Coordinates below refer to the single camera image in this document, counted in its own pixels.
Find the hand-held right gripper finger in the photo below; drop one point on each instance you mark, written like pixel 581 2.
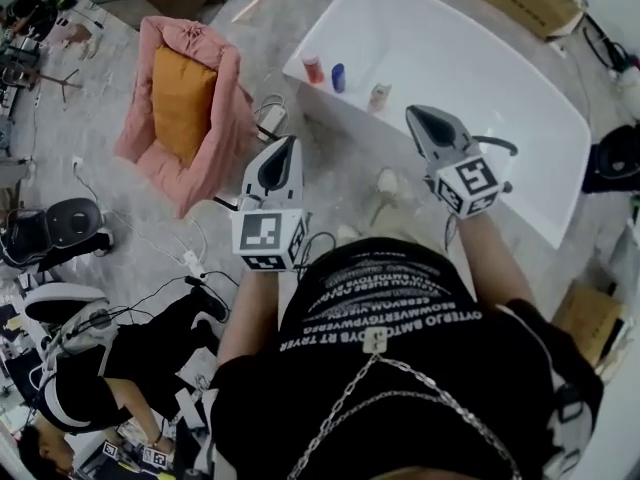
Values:
pixel 422 145
pixel 465 140

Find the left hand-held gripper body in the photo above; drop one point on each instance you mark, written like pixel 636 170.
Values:
pixel 260 233

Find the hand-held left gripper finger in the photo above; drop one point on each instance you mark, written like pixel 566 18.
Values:
pixel 297 183
pixel 254 180

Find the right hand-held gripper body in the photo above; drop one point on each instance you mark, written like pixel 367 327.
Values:
pixel 470 185

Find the white bathtub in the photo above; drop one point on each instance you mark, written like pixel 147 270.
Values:
pixel 450 58

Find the person's right forearm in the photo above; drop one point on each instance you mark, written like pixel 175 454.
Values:
pixel 490 258

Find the person's left forearm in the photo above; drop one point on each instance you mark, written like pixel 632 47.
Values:
pixel 255 318

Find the black curved faucet spout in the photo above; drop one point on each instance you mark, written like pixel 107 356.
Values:
pixel 500 140

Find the person's right white shoe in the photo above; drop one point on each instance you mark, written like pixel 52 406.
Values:
pixel 387 180

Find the person's white shoe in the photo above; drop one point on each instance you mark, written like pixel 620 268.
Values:
pixel 387 180
pixel 348 231

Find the pink padded lounge chair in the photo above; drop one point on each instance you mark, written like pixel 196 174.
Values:
pixel 220 133

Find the person's left white shoe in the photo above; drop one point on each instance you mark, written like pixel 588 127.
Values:
pixel 348 231

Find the white power strip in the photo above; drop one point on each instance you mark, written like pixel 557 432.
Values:
pixel 193 263

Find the person's beige trousers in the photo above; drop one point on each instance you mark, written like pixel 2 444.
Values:
pixel 400 223

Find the orange cushion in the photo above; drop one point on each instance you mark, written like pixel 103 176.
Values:
pixel 182 103

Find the blue bottle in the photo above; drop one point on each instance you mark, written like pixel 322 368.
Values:
pixel 339 77

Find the red bottle with white cap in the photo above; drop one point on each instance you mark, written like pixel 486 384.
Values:
pixel 312 68

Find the black shell backpack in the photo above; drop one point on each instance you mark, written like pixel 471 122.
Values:
pixel 75 220
pixel 617 158

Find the white plastic bag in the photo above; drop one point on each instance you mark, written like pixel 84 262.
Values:
pixel 627 253

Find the white shell backpack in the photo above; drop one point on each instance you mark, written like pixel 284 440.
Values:
pixel 75 293

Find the brown coat stand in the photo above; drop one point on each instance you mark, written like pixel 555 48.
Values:
pixel 62 84

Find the person's black printed t-shirt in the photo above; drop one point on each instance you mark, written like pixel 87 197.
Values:
pixel 425 418

